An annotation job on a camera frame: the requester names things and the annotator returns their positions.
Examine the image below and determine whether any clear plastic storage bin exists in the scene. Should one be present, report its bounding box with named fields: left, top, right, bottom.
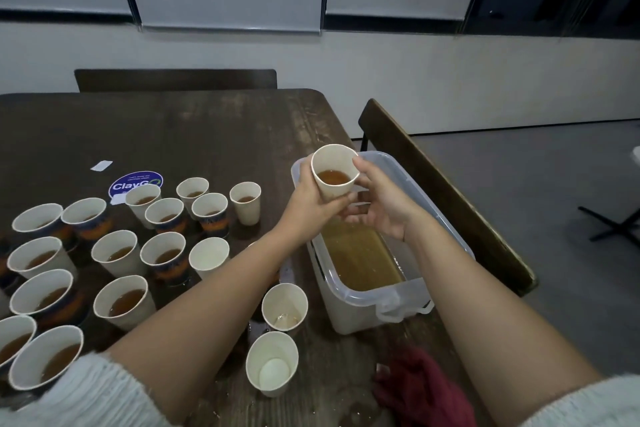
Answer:
left=291, top=149, right=474, bottom=336

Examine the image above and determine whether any person's right forearm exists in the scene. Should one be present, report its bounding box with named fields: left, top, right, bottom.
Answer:
left=405, top=211, right=640, bottom=427

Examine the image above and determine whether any person's left hand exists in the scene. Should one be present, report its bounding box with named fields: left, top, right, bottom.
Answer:
left=275, top=159, right=351, bottom=248

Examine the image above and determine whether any round blue sticker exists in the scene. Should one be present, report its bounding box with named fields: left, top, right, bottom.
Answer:
left=108, top=169, right=165, bottom=203

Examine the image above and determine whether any person's left forearm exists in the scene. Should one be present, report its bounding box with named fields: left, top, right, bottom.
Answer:
left=0, top=232, right=301, bottom=427

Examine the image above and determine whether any group of paper cups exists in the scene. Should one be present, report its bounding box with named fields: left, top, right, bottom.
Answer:
left=0, top=176, right=263, bottom=393

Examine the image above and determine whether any dark wooden chair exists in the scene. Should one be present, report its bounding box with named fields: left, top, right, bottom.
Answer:
left=358, top=98, right=538, bottom=297
left=74, top=68, right=279, bottom=95

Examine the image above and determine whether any round white side table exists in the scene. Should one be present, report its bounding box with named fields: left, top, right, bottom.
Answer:
left=578, top=144, right=640, bottom=251

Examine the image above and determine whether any dark wooden table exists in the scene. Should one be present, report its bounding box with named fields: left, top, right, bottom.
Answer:
left=0, top=89, right=501, bottom=427

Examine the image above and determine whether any person's right hand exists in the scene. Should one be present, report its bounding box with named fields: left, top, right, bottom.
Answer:
left=340, top=155, right=431, bottom=243

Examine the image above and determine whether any white paper cup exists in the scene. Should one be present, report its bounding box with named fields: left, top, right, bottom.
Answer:
left=310, top=143, right=367, bottom=203

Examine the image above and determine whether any dark red cloth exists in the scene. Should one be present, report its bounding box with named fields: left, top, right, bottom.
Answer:
left=372, top=344, right=479, bottom=427

